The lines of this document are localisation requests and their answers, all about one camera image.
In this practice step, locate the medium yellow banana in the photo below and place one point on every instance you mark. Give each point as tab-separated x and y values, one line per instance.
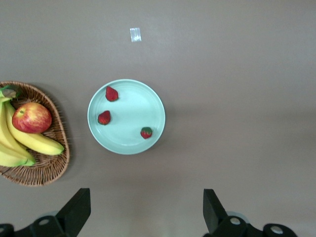
7	138

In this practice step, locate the pale green round plate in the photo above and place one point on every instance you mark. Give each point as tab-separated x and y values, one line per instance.
133	108

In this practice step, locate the yellow banana bunch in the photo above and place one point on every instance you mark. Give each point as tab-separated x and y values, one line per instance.
7	159

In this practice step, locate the red strawberry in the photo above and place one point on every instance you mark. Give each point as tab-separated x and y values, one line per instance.
104	117
146	132
111	93

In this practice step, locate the small clear tape piece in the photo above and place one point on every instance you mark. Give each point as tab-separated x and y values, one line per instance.
135	35

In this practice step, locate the red apple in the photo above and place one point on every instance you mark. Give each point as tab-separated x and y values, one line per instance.
32	118

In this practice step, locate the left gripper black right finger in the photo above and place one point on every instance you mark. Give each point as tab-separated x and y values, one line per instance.
214	217

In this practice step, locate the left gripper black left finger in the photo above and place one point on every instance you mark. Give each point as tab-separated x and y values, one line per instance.
74	214

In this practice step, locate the small yellow banana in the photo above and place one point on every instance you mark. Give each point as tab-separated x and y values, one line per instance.
37	142

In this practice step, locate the brown wicker basket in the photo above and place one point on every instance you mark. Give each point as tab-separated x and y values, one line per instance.
47	170

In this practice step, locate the brown table cover sheet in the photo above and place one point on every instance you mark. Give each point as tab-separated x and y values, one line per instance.
234	86

